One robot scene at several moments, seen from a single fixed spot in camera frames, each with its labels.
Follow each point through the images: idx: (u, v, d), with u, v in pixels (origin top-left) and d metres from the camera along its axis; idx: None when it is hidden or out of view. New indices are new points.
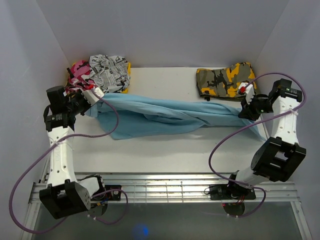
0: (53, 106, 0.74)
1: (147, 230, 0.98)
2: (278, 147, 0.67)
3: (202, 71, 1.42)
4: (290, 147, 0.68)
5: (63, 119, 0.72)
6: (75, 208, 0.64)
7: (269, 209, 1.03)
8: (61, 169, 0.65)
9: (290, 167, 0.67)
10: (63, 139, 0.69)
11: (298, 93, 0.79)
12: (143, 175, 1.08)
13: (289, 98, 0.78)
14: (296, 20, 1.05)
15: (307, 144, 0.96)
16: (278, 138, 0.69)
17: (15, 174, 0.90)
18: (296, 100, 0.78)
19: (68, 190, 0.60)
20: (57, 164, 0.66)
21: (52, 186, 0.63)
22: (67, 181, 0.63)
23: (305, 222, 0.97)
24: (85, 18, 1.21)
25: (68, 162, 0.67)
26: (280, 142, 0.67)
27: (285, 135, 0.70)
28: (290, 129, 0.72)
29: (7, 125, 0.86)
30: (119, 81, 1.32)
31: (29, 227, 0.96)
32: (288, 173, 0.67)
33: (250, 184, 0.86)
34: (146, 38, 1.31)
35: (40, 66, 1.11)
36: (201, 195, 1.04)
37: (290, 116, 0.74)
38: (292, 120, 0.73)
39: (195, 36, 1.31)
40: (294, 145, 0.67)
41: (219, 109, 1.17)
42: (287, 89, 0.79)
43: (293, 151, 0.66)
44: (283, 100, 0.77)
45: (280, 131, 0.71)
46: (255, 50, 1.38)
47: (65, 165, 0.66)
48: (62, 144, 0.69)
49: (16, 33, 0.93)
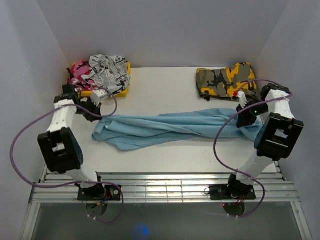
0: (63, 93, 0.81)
1: (147, 230, 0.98)
2: (278, 122, 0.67)
3: (202, 71, 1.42)
4: (288, 123, 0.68)
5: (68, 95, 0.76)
6: (69, 161, 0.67)
7: (269, 209, 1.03)
8: (60, 121, 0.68)
9: (290, 141, 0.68)
10: (67, 105, 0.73)
11: (286, 88, 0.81)
12: (143, 175, 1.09)
13: (279, 91, 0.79)
14: (296, 21, 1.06)
15: (307, 145, 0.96)
16: (277, 114, 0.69)
17: (15, 174, 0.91)
18: (286, 92, 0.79)
19: (63, 135, 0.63)
20: (57, 119, 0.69)
21: (50, 133, 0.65)
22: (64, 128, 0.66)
23: (305, 222, 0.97)
24: (85, 18, 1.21)
25: (67, 120, 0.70)
26: (280, 117, 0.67)
27: (281, 113, 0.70)
28: (285, 109, 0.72)
29: (8, 125, 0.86)
30: (119, 81, 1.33)
31: (29, 227, 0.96)
32: (289, 148, 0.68)
33: (253, 175, 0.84)
34: (146, 38, 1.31)
35: (40, 67, 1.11)
36: (201, 195, 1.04)
37: (283, 101, 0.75)
38: (286, 102, 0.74)
39: (194, 36, 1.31)
40: (292, 119, 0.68)
41: (221, 119, 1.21)
42: (276, 85, 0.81)
43: (292, 125, 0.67)
44: (275, 92, 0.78)
45: (277, 111, 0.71)
46: (255, 50, 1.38)
47: (64, 119, 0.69)
48: (64, 108, 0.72)
49: (16, 34, 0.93)
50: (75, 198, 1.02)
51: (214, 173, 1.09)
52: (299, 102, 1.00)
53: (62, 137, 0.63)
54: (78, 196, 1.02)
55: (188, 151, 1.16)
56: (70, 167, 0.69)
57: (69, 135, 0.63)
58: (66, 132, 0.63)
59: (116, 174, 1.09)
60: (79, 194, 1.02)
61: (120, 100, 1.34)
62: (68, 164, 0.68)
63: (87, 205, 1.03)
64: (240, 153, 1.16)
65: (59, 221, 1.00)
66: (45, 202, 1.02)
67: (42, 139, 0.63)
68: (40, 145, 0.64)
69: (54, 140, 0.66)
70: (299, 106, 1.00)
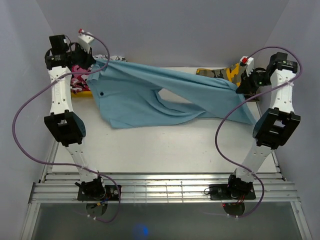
0: (55, 51, 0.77)
1: (147, 230, 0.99)
2: (275, 117, 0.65)
3: (202, 71, 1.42)
4: (286, 116, 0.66)
5: (61, 59, 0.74)
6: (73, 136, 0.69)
7: (270, 209, 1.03)
8: (61, 101, 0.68)
9: (288, 132, 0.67)
10: (63, 77, 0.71)
11: (294, 64, 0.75)
12: (143, 175, 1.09)
13: (285, 71, 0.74)
14: (296, 20, 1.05)
15: (307, 145, 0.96)
16: (274, 109, 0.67)
17: (15, 173, 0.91)
18: (292, 71, 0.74)
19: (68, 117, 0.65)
20: (57, 97, 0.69)
21: (54, 114, 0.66)
22: (67, 111, 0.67)
23: (305, 223, 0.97)
24: (85, 18, 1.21)
25: (68, 97, 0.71)
26: (277, 112, 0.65)
27: (281, 106, 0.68)
28: (286, 99, 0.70)
29: (8, 125, 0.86)
30: None
31: (29, 227, 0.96)
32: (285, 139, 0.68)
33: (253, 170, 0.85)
34: (146, 38, 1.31)
35: (40, 66, 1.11)
36: (201, 195, 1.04)
37: (286, 88, 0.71)
38: (289, 88, 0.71)
39: (194, 36, 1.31)
40: (290, 113, 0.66)
41: (221, 83, 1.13)
42: (283, 61, 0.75)
43: (289, 119, 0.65)
44: (279, 73, 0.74)
45: (276, 103, 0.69)
46: (255, 50, 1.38)
47: (64, 98, 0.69)
48: (61, 82, 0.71)
49: (16, 34, 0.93)
50: (75, 198, 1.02)
51: (214, 173, 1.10)
52: (299, 101, 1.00)
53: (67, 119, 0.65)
54: (78, 196, 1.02)
55: (188, 151, 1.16)
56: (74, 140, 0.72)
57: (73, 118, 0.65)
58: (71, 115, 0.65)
59: (115, 174, 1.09)
60: (79, 195, 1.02)
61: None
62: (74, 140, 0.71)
63: (87, 205, 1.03)
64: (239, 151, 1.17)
65: (59, 221, 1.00)
66: (45, 202, 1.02)
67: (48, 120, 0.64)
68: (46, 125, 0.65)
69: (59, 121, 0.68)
70: (299, 106, 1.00)
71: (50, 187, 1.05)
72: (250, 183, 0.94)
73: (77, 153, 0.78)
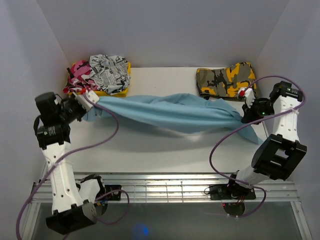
0: (44, 116, 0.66)
1: (147, 230, 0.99)
2: (279, 144, 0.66)
3: (202, 71, 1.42)
4: (291, 145, 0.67)
5: (57, 134, 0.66)
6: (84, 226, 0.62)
7: (269, 209, 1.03)
8: (65, 194, 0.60)
9: (290, 164, 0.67)
10: (61, 160, 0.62)
11: (299, 93, 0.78)
12: (143, 175, 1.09)
13: (290, 98, 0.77)
14: (296, 21, 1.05)
15: (307, 145, 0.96)
16: (278, 135, 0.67)
17: (15, 174, 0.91)
18: (297, 99, 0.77)
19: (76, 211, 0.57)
20: (60, 188, 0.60)
21: (57, 212, 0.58)
22: (74, 206, 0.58)
23: (305, 223, 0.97)
24: (85, 18, 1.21)
25: (72, 185, 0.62)
26: (280, 139, 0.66)
27: (285, 133, 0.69)
28: (290, 127, 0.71)
29: (8, 125, 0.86)
30: (119, 81, 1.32)
31: (29, 227, 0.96)
32: (288, 170, 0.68)
33: (250, 183, 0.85)
34: (146, 38, 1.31)
35: (40, 67, 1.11)
36: (201, 195, 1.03)
37: (290, 115, 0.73)
38: (293, 116, 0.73)
39: (194, 36, 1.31)
40: (295, 142, 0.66)
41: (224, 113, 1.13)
42: (287, 89, 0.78)
43: (293, 148, 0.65)
44: (284, 100, 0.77)
45: (280, 129, 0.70)
46: (255, 50, 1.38)
47: (68, 188, 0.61)
48: (61, 166, 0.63)
49: (16, 34, 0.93)
50: None
51: (214, 173, 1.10)
52: None
53: (73, 214, 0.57)
54: None
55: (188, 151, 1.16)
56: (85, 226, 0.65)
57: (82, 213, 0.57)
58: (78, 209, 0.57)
59: (115, 174, 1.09)
60: None
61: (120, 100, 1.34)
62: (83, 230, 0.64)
63: None
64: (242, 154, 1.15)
65: None
66: (45, 202, 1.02)
67: (51, 220, 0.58)
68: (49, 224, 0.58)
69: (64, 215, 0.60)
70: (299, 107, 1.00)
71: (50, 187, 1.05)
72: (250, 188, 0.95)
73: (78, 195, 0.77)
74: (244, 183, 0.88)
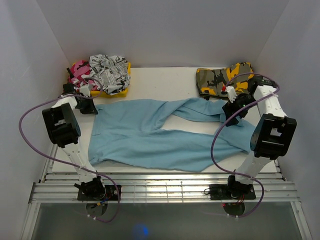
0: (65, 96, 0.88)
1: (147, 230, 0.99)
2: (273, 121, 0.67)
3: (202, 71, 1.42)
4: (281, 121, 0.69)
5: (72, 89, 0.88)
6: (68, 133, 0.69)
7: (269, 209, 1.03)
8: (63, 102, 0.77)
9: (286, 140, 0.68)
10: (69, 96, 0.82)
11: (272, 81, 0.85)
12: (143, 175, 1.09)
13: (267, 87, 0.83)
14: (296, 22, 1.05)
15: (306, 146, 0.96)
16: (270, 114, 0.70)
17: (15, 174, 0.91)
18: (272, 86, 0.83)
19: (65, 107, 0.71)
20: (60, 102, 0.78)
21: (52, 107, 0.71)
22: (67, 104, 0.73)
23: (305, 223, 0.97)
24: (85, 18, 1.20)
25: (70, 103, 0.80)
26: (273, 117, 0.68)
27: (274, 112, 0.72)
28: (276, 107, 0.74)
29: (8, 124, 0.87)
30: (119, 81, 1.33)
31: (29, 227, 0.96)
32: (285, 146, 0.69)
33: (252, 175, 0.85)
34: (146, 38, 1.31)
35: (39, 67, 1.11)
36: (201, 195, 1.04)
37: (273, 98, 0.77)
38: (275, 101, 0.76)
39: (194, 36, 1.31)
40: (284, 118, 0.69)
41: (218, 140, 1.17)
42: (262, 80, 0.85)
43: (285, 124, 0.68)
44: (263, 88, 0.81)
45: (269, 110, 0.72)
46: (255, 50, 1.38)
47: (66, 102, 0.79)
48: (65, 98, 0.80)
49: (15, 35, 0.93)
50: (75, 198, 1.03)
51: (214, 173, 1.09)
52: (300, 102, 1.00)
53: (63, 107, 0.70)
54: (78, 196, 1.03)
55: None
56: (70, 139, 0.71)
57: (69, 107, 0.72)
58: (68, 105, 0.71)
59: (116, 174, 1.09)
60: (79, 194, 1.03)
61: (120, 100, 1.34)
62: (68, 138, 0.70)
63: (87, 205, 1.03)
64: (244, 153, 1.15)
65: (59, 221, 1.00)
66: (45, 202, 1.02)
67: (46, 113, 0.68)
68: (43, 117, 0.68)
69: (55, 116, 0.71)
70: (299, 107, 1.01)
71: (50, 187, 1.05)
72: (250, 184, 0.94)
73: (73, 153, 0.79)
74: (245, 176, 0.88)
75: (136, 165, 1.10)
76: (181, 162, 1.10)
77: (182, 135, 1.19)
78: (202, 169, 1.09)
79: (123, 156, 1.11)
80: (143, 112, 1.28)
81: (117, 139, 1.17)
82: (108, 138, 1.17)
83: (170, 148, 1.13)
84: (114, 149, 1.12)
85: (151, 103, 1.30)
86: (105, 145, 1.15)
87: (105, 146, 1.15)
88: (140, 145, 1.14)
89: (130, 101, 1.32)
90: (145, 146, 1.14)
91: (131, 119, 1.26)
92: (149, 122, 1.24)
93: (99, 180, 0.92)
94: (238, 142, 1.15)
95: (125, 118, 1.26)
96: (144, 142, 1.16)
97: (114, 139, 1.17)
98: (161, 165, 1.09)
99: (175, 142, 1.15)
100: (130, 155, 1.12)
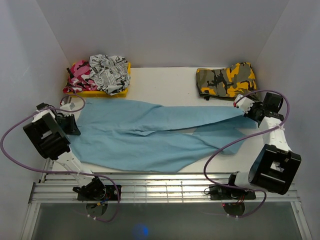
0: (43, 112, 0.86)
1: (147, 230, 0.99)
2: (275, 153, 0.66)
3: (202, 71, 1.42)
4: (285, 155, 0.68)
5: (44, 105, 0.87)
6: (58, 143, 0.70)
7: (269, 210, 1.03)
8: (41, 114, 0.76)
9: (287, 176, 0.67)
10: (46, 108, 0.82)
11: (281, 115, 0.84)
12: (143, 175, 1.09)
13: (273, 118, 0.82)
14: (296, 22, 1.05)
15: (307, 146, 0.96)
16: (273, 145, 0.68)
17: (15, 174, 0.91)
18: (280, 119, 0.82)
19: (47, 116, 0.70)
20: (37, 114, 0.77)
21: (33, 122, 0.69)
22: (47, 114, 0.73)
23: (305, 223, 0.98)
24: (85, 18, 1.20)
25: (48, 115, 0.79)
26: (275, 149, 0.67)
27: (277, 144, 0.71)
28: (281, 139, 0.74)
29: (8, 125, 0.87)
30: (119, 81, 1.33)
31: (29, 227, 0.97)
32: (286, 184, 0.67)
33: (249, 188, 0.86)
34: (146, 38, 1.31)
35: (40, 68, 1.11)
36: (201, 195, 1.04)
37: (278, 130, 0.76)
38: (280, 132, 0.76)
39: (194, 36, 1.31)
40: (288, 152, 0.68)
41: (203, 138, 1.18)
42: (270, 112, 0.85)
43: (288, 158, 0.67)
44: (269, 120, 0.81)
45: (272, 141, 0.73)
46: (255, 50, 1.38)
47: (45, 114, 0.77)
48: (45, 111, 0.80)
49: (16, 35, 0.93)
50: (75, 198, 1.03)
51: (214, 174, 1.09)
52: (300, 102, 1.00)
53: (45, 120, 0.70)
54: (78, 196, 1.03)
55: None
56: (61, 148, 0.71)
57: (51, 117, 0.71)
58: (49, 116, 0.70)
59: (115, 174, 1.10)
60: (79, 194, 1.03)
61: (114, 99, 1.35)
62: (58, 148, 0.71)
63: (87, 205, 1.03)
64: (224, 154, 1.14)
65: (59, 221, 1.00)
66: (45, 202, 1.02)
67: (28, 127, 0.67)
68: (28, 134, 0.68)
69: (40, 130, 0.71)
70: (299, 107, 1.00)
71: (50, 187, 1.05)
72: None
73: (68, 161, 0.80)
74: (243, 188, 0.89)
75: (109, 167, 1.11)
76: (160, 162, 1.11)
77: (162, 133, 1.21)
78: (178, 170, 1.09)
79: (104, 158, 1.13)
80: (124, 114, 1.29)
81: (93, 140, 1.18)
82: (86, 139, 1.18)
83: (161, 149, 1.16)
84: (93, 151, 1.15)
85: (139, 105, 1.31)
86: (82, 145, 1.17)
87: (82, 146, 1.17)
88: (119, 147, 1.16)
89: (117, 100, 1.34)
90: (120, 148, 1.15)
91: (118, 119, 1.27)
92: (134, 121, 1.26)
93: (98, 179, 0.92)
94: (216, 143, 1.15)
95: (106, 119, 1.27)
96: (125, 142, 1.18)
97: (96, 139, 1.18)
98: (136, 167, 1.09)
99: (171, 143, 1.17)
100: (106, 156, 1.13)
